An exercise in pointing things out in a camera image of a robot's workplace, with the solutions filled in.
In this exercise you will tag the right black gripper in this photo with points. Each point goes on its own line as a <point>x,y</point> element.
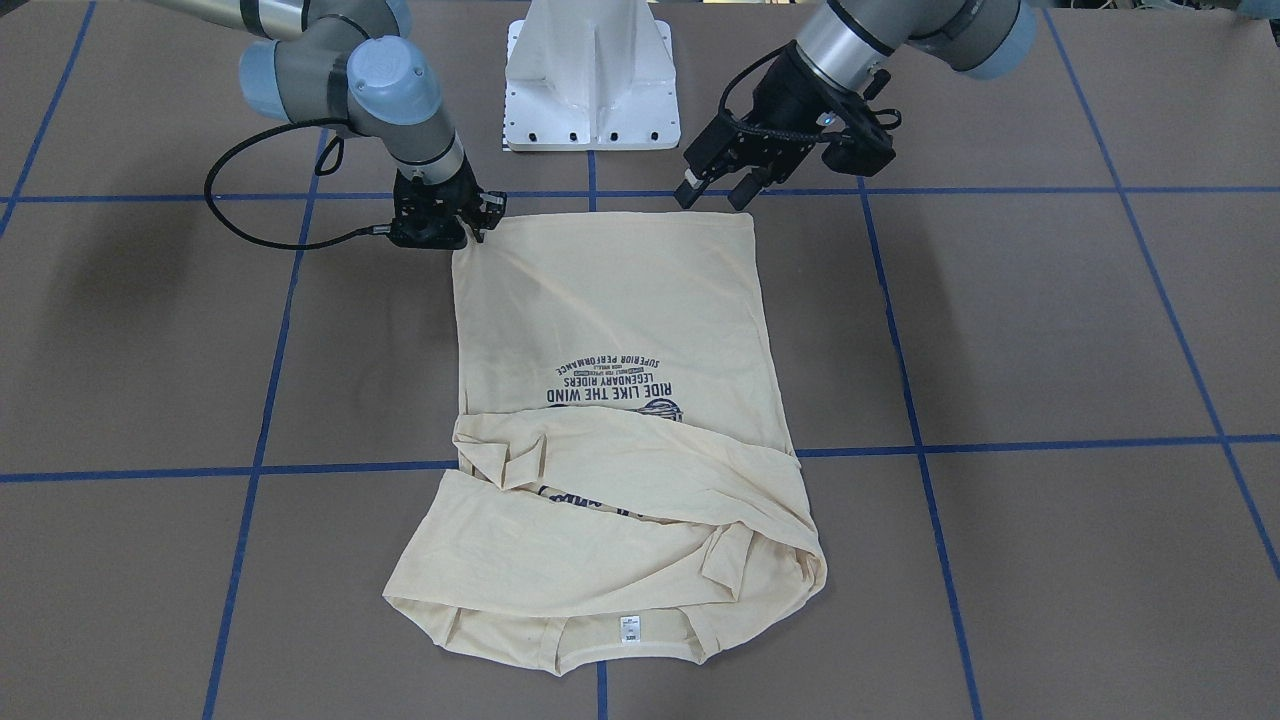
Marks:
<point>452,193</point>

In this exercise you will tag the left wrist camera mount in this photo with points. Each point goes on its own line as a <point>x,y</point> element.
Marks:
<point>865,145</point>

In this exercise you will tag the beige long-sleeve printed shirt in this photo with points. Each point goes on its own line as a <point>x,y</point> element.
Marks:
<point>626,485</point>

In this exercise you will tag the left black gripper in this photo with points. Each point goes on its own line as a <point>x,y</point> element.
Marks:
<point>781,100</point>

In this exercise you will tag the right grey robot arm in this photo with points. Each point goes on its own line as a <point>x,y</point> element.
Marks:
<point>351,66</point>

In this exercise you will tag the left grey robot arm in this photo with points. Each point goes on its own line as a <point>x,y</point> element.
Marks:
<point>847,40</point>

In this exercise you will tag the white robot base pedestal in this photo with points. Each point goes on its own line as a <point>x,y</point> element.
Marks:
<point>590,76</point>

